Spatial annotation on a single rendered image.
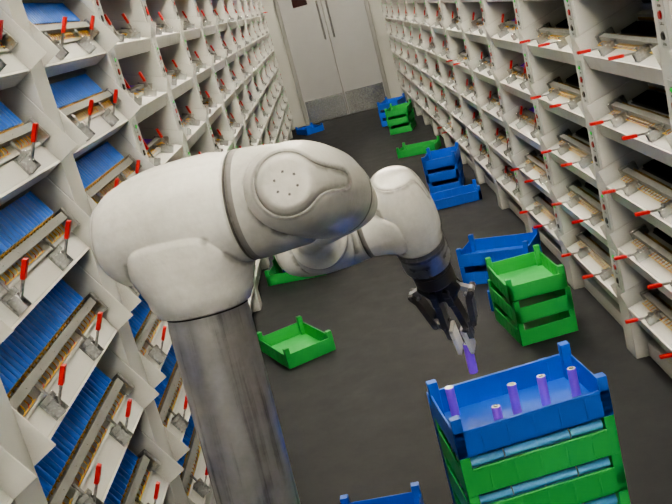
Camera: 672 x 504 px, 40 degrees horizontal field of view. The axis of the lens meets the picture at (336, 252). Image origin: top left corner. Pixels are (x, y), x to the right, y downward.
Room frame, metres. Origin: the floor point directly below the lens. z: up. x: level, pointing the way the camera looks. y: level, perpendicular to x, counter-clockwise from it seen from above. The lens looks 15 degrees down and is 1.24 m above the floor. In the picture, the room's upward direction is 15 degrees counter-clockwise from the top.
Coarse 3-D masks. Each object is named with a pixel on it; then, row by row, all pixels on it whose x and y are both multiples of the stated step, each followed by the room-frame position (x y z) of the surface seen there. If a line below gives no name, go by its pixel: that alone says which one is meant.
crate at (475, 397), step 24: (552, 360) 1.72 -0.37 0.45; (576, 360) 1.67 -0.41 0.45; (432, 384) 1.68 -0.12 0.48; (456, 384) 1.70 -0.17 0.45; (480, 384) 1.71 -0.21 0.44; (504, 384) 1.71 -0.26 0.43; (528, 384) 1.71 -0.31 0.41; (552, 384) 1.70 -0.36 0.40; (600, 384) 1.52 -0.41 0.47; (432, 408) 1.70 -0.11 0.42; (480, 408) 1.68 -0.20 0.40; (504, 408) 1.65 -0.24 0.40; (528, 408) 1.62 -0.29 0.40; (552, 408) 1.52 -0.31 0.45; (576, 408) 1.52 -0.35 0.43; (600, 408) 1.52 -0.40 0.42; (456, 432) 1.50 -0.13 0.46; (480, 432) 1.51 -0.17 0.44; (504, 432) 1.51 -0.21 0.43; (528, 432) 1.51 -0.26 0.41; (552, 432) 1.52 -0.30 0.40
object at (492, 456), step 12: (600, 420) 1.54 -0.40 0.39; (564, 432) 1.53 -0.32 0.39; (576, 432) 1.53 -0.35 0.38; (588, 432) 1.54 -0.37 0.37; (516, 444) 1.53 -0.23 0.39; (528, 444) 1.52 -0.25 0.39; (540, 444) 1.52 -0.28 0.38; (456, 456) 1.59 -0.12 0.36; (480, 456) 1.52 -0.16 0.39; (492, 456) 1.52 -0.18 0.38; (504, 456) 1.52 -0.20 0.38
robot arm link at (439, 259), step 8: (440, 248) 1.53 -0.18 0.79; (448, 248) 1.57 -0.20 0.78; (424, 256) 1.52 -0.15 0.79; (432, 256) 1.52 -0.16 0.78; (440, 256) 1.53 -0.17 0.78; (448, 256) 1.56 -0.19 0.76; (408, 264) 1.54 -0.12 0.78; (416, 264) 1.53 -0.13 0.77; (424, 264) 1.53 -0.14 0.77; (432, 264) 1.53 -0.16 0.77; (440, 264) 1.54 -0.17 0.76; (448, 264) 1.55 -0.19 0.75; (408, 272) 1.56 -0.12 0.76; (416, 272) 1.55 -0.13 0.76; (424, 272) 1.54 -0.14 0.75; (432, 272) 1.54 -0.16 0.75; (440, 272) 1.54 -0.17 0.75
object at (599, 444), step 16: (608, 416) 1.52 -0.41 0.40; (592, 432) 1.52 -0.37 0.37; (608, 432) 1.52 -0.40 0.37; (448, 448) 1.61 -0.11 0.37; (544, 448) 1.51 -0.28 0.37; (560, 448) 1.52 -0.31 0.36; (576, 448) 1.52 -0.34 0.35; (592, 448) 1.52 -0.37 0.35; (608, 448) 1.52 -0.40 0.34; (464, 464) 1.50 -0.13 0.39; (496, 464) 1.51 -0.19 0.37; (512, 464) 1.51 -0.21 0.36; (528, 464) 1.51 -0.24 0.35; (544, 464) 1.51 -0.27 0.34; (560, 464) 1.52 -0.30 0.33; (576, 464) 1.52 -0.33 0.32; (464, 480) 1.51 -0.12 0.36; (480, 480) 1.51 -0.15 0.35; (496, 480) 1.51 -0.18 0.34; (512, 480) 1.51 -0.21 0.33
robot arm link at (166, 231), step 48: (144, 192) 1.03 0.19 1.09; (192, 192) 1.01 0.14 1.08; (96, 240) 1.05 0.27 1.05; (144, 240) 1.01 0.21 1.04; (192, 240) 1.00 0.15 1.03; (144, 288) 1.02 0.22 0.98; (192, 288) 1.00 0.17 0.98; (240, 288) 1.02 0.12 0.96; (192, 336) 1.01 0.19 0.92; (240, 336) 1.02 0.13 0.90; (192, 384) 1.01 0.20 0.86; (240, 384) 1.00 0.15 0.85; (240, 432) 0.99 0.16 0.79; (240, 480) 0.99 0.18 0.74; (288, 480) 1.01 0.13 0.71
